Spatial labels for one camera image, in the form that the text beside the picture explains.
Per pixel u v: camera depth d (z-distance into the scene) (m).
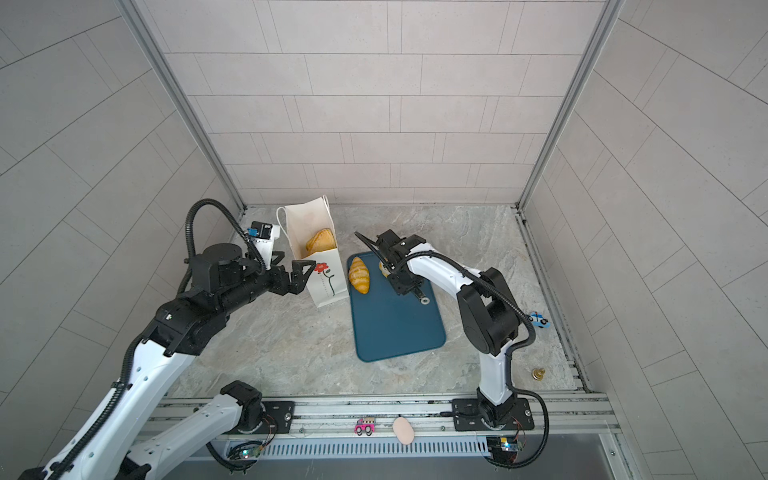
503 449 0.68
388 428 0.70
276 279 0.56
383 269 0.95
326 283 0.83
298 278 0.58
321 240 0.89
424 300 0.77
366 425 0.68
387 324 0.85
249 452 0.64
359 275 0.93
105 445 0.36
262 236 0.54
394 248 0.65
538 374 0.76
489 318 0.49
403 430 0.68
